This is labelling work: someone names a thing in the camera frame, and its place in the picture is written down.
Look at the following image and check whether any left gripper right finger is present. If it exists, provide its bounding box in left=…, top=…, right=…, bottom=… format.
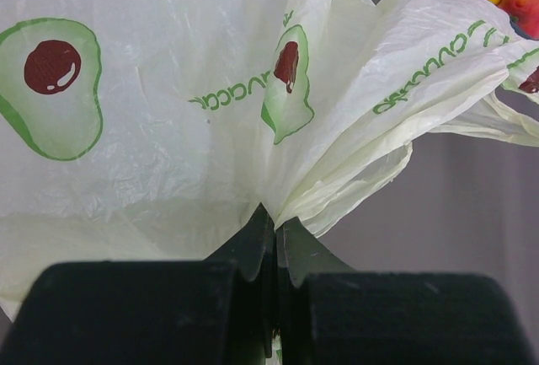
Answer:
left=275, top=219, right=536, bottom=364

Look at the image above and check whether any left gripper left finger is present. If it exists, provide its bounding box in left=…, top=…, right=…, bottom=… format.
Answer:
left=1, top=207, right=275, bottom=364

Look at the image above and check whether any light green plastic bag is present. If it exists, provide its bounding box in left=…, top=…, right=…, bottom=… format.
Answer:
left=1, top=0, right=538, bottom=317

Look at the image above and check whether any orange peach fruit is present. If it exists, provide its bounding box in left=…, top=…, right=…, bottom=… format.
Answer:
left=498, top=0, right=538, bottom=40

